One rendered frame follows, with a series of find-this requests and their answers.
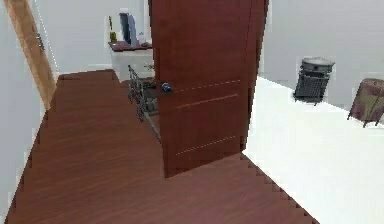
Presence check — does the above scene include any white cabinet with maroon top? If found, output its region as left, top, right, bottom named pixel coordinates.
left=107, top=40, right=156, bottom=82

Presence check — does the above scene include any dark red wooden room door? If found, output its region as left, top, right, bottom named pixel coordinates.
left=148, top=0, right=270, bottom=179

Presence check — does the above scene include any dark metal garbage can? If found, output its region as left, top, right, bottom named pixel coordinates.
left=293, top=56, right=336, bottom=105

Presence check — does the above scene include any blue grey upright box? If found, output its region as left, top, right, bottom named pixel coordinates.
left=119, top=12, right=138, bottom=48

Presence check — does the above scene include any light brown wooden room door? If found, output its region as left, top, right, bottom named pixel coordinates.
left=3, top=0, right=58, bottom=110

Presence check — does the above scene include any green house plant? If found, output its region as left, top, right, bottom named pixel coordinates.
left=108, top=15, right=118, bottom=44

